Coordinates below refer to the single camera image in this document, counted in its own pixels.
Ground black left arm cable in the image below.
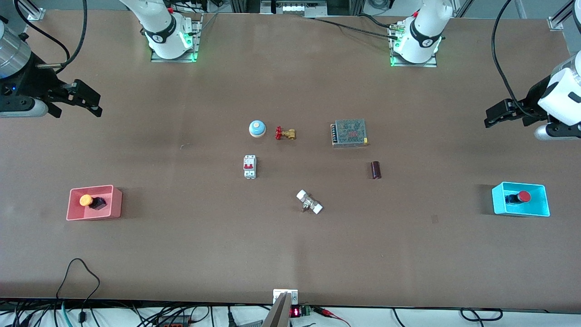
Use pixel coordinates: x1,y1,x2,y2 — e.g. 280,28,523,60
492,0,541,119

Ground black table cable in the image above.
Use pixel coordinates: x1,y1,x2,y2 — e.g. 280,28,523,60
312,14,402,41

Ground white metal camera bracket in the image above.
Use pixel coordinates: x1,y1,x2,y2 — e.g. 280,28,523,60
273,289,299,306

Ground black coiled cable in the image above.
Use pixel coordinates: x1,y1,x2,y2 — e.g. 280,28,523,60
460,308,503,322

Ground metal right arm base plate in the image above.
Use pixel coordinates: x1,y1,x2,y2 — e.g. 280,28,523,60
151,13,201,63

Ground grey camera support bar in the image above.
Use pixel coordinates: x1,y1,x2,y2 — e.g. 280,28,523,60
262,292,291,327

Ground pink plastic bin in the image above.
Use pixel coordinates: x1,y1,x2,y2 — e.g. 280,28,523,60
66,184,123,222

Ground cyan plastic bin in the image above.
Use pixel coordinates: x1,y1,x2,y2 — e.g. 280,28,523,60
492,182,551,217

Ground red push button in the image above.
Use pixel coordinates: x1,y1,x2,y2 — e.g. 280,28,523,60
505,190,532,205

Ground metal fitting white ends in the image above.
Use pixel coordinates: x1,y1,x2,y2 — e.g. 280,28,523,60
296,190,324,215

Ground black looped cable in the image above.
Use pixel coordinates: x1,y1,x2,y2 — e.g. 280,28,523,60
56,258,101,323

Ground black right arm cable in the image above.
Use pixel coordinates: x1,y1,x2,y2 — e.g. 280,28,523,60
14,0,88,71

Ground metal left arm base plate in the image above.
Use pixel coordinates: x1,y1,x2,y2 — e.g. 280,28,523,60
389,23,438,68

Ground red clip lead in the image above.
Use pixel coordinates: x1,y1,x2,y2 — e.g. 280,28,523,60
313,307,350,327

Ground yellow push button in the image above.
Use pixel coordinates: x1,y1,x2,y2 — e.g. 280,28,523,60
79,194,107,211

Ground metal mesh power supply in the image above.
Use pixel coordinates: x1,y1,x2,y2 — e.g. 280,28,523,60
330,119,369,148

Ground grey socket box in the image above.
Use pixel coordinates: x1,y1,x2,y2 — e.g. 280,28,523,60
260,0,328,19

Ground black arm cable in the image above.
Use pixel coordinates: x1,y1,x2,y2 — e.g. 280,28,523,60
14,0,88,71
492,0,541,119

